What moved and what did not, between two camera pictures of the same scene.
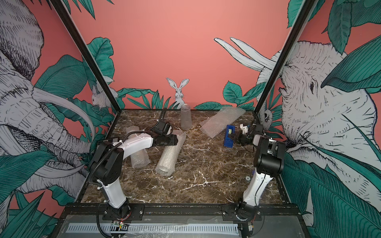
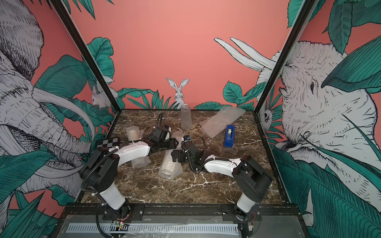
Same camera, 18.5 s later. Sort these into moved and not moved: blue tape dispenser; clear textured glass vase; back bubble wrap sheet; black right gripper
Moved: black right gripper
Not moved: blue tape dispenser; back bubble wrap sheet; clear textured glass vase
